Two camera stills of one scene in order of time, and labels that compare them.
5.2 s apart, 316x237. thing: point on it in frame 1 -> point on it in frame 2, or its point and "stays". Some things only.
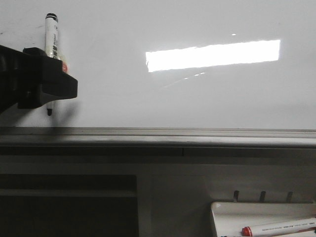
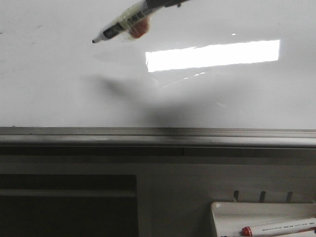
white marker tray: [229, 217] stays
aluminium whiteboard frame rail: [43, 141] stays
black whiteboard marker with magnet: [52, 46] -> [134, 23]
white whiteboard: [226, 64] stays
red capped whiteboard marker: [280, 228] stays
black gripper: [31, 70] -> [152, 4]
